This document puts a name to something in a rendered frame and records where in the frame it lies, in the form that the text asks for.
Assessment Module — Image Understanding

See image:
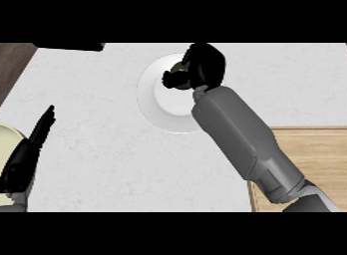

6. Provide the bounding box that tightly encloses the white round plate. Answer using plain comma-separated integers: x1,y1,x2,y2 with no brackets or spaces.
136,52,217,134

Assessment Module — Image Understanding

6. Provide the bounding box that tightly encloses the pale wooden tray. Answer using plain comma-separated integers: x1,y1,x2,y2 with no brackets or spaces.
245,126,347,213

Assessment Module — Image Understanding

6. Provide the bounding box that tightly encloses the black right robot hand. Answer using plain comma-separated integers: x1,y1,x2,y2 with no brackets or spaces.
161,42,228,93

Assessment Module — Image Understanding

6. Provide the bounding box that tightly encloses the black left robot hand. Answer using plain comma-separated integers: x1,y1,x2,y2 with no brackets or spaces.
0,105,58,195

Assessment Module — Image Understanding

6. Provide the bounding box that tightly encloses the black appliance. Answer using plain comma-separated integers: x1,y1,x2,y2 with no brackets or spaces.
31,42,108,53

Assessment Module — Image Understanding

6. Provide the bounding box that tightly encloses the dark green squash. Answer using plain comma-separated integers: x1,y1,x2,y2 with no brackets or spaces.
170,61,192,91

